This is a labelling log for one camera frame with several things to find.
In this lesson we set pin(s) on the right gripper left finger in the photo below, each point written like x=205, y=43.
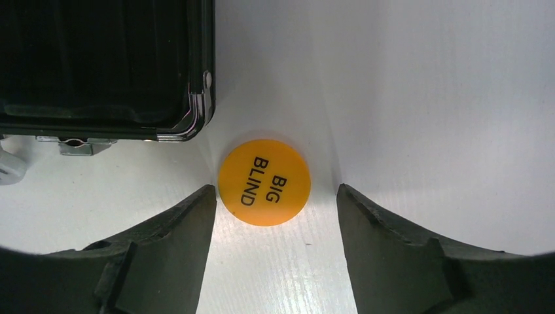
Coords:
x=156, y=266

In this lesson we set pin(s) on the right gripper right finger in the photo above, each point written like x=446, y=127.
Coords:
x=397, y=266

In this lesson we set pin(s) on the yellow round button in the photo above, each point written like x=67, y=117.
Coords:
x=264, y=182

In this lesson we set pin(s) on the black poker set case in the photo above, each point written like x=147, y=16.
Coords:
x=86, y=74

